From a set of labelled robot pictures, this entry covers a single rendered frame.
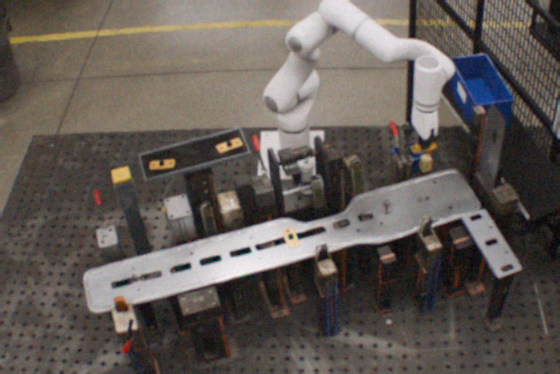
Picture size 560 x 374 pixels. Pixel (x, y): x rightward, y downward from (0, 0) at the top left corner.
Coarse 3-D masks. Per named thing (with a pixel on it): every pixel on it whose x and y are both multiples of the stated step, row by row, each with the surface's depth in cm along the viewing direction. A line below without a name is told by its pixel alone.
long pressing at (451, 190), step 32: (384, 192) 262; (416, 192) 261; (448, 192) 260; (288, 224) 255; (320, 224) 254; (352, 224) 253; (384, 224) 252; (416, 224) 250; (160, 256) 249; (192, 256) 248; (224, 256) 247; (256, 256) 246; (288, 256) 245; (96, 288) 240; (128, 288) 240; (160, 288) 239; (192, 288) 239
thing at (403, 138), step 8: (400, 128) 253; (408, 128) 253; (400, 136) 255; (408, 136) 256; (400, 144) 258; (408, 144) 258; (400, 152) 260; (408, 152) 260; (400, 160) 261; (408, 160) 262
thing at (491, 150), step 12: (492, 108) 241; (492, 120) 243; (504, 120) 234; (492, 132) 246; (492, 144) 248; (480, 156) 260; (492, 156) 250; (480, 168) 263; (492, 168) 253; (492, 180) 255
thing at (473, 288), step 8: (472, 240) 252; (472, 256) 256; (480, 256) 254; (472, 264) 258; (480, 264) 258; (472, 272) 260; (480, 272) 261; (472, 280) 263; (472, 288) 265; (480, 288) 265
